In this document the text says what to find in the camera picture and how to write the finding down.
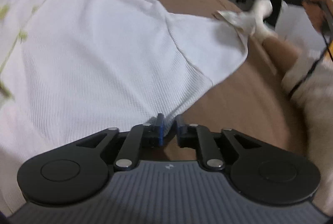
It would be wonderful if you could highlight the white waffle knit garment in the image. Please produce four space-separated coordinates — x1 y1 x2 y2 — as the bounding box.
1 0 249 215

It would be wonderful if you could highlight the person right hand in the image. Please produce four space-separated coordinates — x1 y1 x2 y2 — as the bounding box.
302 0 333 33

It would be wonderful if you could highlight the person leg with sock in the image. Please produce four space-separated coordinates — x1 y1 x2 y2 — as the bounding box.
251 0 332 215

